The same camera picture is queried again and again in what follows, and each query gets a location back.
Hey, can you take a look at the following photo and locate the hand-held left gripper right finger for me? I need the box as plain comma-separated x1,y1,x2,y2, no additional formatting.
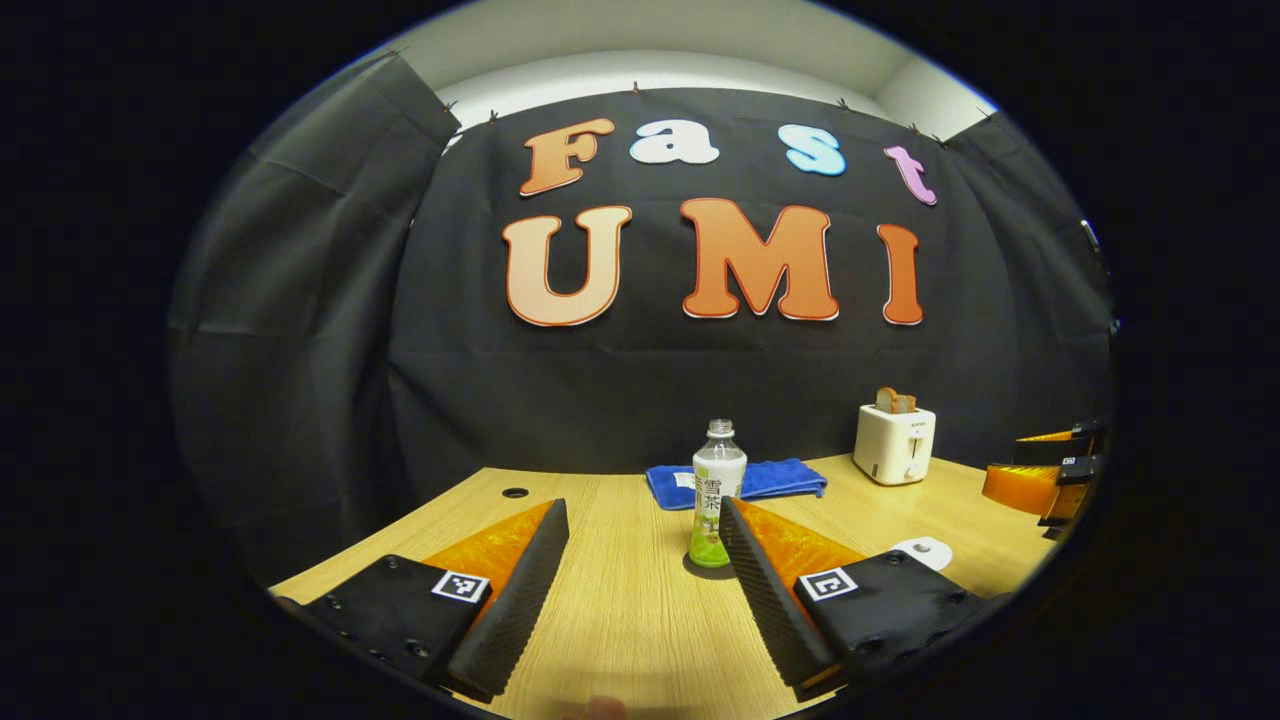
718,495,1011,696

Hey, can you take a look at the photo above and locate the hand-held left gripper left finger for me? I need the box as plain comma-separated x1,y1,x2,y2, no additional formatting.
275,498,571,701

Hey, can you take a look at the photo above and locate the clear plastic water bottle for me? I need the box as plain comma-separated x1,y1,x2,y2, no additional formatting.
688,419,748,569

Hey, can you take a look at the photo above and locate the blue towel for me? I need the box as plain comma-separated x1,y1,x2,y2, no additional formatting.
645,458,829,511

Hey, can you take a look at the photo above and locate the white toaster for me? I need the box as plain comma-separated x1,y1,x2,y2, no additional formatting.
853,404,937,486

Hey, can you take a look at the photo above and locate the black backdrop cloth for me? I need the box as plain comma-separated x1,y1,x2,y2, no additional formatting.
168,50,1116,591

